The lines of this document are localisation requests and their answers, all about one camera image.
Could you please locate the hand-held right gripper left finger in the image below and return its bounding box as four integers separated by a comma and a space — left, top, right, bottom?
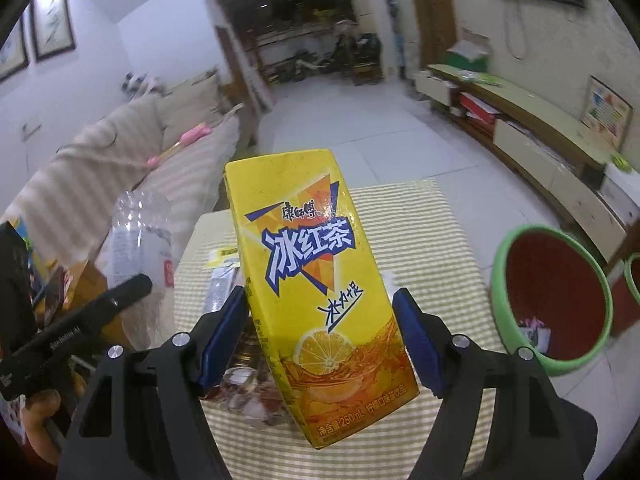
57, 286, 251, 480

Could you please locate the silver plastic wrapper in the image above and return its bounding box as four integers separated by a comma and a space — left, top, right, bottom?
204, 265, 247, 314

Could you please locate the white cardboard box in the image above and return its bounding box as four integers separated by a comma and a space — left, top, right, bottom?
597, 162, 640, 222

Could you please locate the yellow white wrapper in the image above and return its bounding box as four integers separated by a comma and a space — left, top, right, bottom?
205, 246, 243, 272

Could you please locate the long cream tv cabinet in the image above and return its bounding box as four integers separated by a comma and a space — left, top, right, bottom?
415, 64, 637, 263

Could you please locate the beige pillow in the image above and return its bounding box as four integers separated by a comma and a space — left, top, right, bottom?
155, 77, 224, 137

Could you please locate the white pink wrapper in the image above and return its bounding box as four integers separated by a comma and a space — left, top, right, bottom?
517, 316, 552, 357

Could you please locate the yellow tea carton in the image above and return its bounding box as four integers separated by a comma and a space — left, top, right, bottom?
223, 147, 419, 450

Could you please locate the red bin with green rim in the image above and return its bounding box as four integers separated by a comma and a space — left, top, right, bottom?
622, 252, 640, 337
490, 225, 614, 377

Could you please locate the green cardboard box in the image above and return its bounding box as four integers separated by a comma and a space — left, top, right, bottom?
446, 40, 490, 74

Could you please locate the red flat box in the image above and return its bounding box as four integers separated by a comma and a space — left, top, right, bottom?
457, 92, 501, 126

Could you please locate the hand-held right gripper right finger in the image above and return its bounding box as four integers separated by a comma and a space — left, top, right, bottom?
391, 287, 583, 480

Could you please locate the pink long-handled tool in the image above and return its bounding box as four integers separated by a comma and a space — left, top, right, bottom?
146, 122, 213, 169

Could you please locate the striped beige sofa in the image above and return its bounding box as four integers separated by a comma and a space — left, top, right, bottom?
0, 77, 246, 311

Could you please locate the person's left hand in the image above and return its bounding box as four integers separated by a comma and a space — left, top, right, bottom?
20, 389, 63, 466

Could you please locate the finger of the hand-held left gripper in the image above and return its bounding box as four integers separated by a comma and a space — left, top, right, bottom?
70, 274, 153, 333

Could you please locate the star checkers game board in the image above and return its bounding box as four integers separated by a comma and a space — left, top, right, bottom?
580, 76, 635, 153

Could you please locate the black white plush toy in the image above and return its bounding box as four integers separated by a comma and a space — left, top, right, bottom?
122, 72, 166, 102

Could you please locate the brown cardboard box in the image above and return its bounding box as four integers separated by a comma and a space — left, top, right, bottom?
62, 259, 126, 351

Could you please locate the clear plastic wrapper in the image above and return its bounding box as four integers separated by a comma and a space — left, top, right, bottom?
207, 360, 301, 428

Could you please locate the framed wall picture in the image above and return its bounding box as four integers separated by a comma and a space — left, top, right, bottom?
29, 0, 77, 63
0, 17, 30, 83

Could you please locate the clear plastic bottle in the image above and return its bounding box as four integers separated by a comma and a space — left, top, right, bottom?
109, 190, 175, 353

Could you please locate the dark wooden display shelf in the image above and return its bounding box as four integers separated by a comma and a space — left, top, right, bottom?
197, 0, 353, 117

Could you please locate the wooden chair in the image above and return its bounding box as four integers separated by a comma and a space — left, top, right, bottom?
350, 32, 384, 86

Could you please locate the brown wooden door frame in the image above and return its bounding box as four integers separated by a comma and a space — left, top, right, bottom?
412, 0, 458, 68

